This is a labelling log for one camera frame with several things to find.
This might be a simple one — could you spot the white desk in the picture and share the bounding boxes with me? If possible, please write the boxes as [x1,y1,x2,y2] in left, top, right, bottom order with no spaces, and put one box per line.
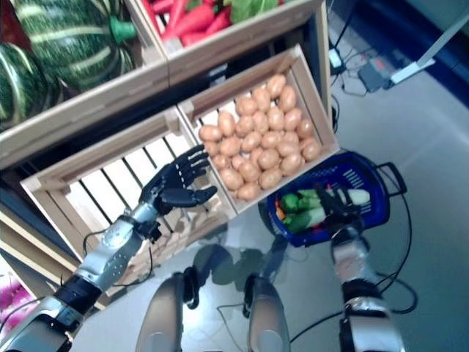
[390,0,469,87]

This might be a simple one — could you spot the dark green striped pumpkin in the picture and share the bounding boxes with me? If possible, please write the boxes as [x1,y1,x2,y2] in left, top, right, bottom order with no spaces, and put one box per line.
[12,0,139,92]
[0,42,65,124]

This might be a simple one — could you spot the tan potato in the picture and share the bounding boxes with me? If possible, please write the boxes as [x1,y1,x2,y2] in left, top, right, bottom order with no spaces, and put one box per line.
[235,97,259,117]
[302,139,322,162]
[252,87,272,112]
[259,167,283,190]
[221,167,245,191]
[278,86,298,112]
[265,74,287,99]
[284,108,303,132]
[218,111,237,137]
[237,182,262,201]
[296,119,315,139]
[280,153,303,177]
[199,125,224,143]

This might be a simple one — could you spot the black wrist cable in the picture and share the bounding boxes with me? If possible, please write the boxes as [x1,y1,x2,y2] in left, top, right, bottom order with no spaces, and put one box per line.
[82,230,154,287]

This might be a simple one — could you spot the black floor cable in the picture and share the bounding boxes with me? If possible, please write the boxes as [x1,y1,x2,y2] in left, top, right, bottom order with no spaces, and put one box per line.
[215,190,418,342]

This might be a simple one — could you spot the red carrot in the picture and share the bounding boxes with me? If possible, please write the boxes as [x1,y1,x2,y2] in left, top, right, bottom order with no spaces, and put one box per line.
[181,25,223,48]
[163,5,217,40]

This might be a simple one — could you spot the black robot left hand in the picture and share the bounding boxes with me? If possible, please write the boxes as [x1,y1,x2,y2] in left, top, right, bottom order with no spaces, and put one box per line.
[138,144,219,217]

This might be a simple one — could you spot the light green cabbage head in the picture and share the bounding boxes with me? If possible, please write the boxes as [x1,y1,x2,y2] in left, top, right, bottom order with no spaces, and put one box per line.
[229,0,283,25]

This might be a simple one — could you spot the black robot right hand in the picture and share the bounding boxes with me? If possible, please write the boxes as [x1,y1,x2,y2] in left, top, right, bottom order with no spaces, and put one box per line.
[314,183,363,239]

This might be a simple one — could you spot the blue plastic shopping basket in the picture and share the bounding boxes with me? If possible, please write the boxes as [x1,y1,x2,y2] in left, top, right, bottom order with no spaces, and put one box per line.
[258,152,408,247]

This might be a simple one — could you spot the grey box device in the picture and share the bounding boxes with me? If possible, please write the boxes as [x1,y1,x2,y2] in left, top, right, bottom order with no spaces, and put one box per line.
[357,58,395,92]

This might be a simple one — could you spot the silver robot right leg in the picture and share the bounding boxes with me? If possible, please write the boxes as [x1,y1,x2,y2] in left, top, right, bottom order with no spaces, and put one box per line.
[241,274,292,352]

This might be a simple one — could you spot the power adapter brick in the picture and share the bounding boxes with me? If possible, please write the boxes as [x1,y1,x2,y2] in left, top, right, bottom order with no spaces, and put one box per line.
[328,47,347,73]

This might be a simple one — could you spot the pale green napa cabbage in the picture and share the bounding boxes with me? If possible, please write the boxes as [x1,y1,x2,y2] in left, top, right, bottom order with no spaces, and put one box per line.
[284,205,329,232]
[295,187,371,207]

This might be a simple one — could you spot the large wooden display shelf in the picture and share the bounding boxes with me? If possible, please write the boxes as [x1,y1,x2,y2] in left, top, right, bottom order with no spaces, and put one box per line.
[0,0,333,305]

